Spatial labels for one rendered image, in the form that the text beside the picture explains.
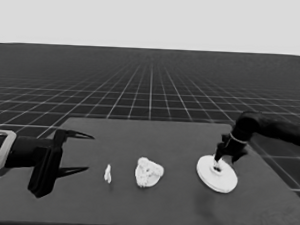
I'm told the large thick white disc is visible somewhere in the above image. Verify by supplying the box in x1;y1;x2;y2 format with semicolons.
195;154;240;194

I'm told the small white T-shaped piece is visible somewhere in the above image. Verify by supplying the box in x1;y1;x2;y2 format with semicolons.
103;164;114;186

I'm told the white round carrier with pins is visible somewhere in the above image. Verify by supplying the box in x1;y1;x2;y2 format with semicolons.
134;156;166;189

